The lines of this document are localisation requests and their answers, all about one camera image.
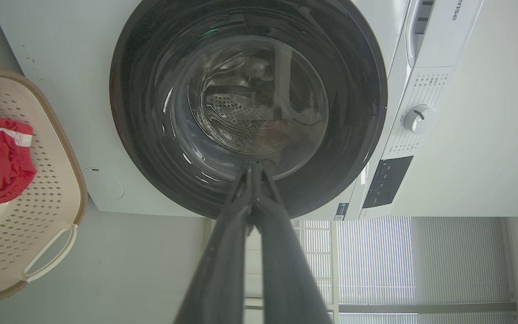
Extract black washer display panel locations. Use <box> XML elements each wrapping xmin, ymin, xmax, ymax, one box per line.
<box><xmin>362</xmin><ymin>156</ymin><xmax>415</xmax><ymax>209</ymax></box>

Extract cream perforated laundry basket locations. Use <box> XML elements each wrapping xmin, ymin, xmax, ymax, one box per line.
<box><xmin>0</xmin><ymin>67</ymin><xmax>89</xmax><ymax>304</ymax></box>

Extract white window blind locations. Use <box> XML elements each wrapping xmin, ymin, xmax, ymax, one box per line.
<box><xmin>294</xmin><ymin>216</ymin><xmax>518</xmax><ymax>324</ymax></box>

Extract steel washer drum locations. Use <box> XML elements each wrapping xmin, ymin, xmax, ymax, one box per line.
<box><xmin>186</xmin><ymin>36</ymin><xmax>330</xmax><ymax>156</ymax></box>

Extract white washer control knob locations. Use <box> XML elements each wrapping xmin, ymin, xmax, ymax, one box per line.
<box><xmin>402</xmin><ymin>104</ymin><xmax>438</xmax><ymax>135</ymax></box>

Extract white detergent drawer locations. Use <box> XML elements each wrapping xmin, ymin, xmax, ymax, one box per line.
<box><xmin>405</xmin><ymin>0</ymin><xmax>438</xmax><ymax>68</ymax></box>

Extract white front-load washing machine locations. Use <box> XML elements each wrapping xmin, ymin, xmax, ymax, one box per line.
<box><xmin>0</xmin><ymin>0</ymin><xmax>484</xmax><ymax>221</ymax></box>

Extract black round glass washer door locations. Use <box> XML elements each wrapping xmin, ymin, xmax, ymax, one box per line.
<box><xmin>109</xmin><ymin>0</ymin><xmax>388</xmax><ymax>220</ymax></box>

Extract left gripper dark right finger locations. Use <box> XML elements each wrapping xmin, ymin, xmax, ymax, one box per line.
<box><xmin>253</xmin><ymin>163</ymin><xmax>334</xmax><ymax>324</ymax></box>

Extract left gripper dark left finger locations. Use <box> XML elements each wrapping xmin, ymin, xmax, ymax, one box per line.
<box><xmin>174</xmin><ymin>165</ymin><xmax>255</xmax><ymax>324</ymax></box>

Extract round white drain filter cover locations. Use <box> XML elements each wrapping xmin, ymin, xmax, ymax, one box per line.
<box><xmin>82</xmin><ymin>167</ymin><xmax>125</xmax><ymax>202</ymax></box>

